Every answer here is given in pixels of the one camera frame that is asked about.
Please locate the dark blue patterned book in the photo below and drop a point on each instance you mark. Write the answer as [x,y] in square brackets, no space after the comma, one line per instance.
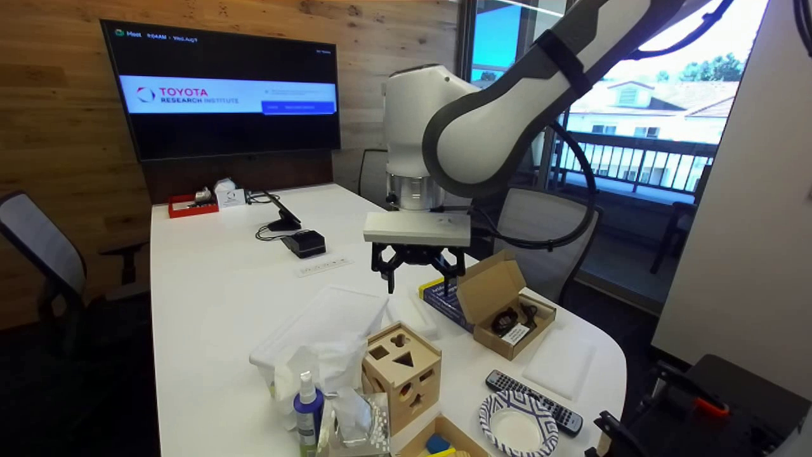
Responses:
[444,305]

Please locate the open wooden tray box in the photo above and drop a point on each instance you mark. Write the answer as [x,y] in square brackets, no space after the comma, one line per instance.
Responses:
[459,436]

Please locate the small black box device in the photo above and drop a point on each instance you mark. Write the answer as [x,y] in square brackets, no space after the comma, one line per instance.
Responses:
[305,244]

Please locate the wooden shape sorter cube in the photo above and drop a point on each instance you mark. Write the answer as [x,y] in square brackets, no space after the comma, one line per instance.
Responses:
[401,372]

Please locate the blue spray bottle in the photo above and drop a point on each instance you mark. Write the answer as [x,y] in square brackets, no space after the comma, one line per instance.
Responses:
[307,414]

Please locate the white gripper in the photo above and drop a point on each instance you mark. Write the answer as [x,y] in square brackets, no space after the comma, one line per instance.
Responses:
[420,229]

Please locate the small white device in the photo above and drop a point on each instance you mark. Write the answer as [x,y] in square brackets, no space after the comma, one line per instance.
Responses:
[228,195]

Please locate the balcony railing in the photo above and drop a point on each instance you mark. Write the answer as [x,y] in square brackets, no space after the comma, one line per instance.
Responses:
[643,160]

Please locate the wall mounted tv screen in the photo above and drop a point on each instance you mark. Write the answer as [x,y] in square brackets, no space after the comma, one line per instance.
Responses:
[218,92]

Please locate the white labelled adapter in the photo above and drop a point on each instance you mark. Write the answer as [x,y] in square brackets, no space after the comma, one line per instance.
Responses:
[516,337]

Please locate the black tablet on stand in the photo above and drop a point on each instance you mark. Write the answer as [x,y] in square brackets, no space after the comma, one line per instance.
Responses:
[283,211]

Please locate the blue white patterned paper bowl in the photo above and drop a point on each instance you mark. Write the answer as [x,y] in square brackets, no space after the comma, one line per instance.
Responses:
[516,428]

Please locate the blue wooden block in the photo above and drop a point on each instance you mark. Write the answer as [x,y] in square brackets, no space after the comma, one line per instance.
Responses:
[438,442]

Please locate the white tissue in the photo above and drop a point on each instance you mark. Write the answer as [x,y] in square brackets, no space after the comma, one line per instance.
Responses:
[325,368]

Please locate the open cardboard box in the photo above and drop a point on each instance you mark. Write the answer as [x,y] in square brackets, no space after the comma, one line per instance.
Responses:
[496,292]

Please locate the small red box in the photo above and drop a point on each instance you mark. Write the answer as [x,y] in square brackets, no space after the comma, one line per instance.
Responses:
[190,207]

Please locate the black remote control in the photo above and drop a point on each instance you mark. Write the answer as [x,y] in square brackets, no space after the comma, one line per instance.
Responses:
[534,401]

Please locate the white partition panel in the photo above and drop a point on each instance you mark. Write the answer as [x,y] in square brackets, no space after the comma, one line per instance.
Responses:
[745,255]

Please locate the black robot stand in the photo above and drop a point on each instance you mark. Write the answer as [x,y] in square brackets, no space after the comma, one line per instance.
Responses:
[752,414]

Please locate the grey mesh office chair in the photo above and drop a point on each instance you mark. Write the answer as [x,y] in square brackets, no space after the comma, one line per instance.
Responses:
[42,244]
[549,263]

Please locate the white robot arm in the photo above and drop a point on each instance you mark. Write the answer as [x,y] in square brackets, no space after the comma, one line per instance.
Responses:
[482,144]

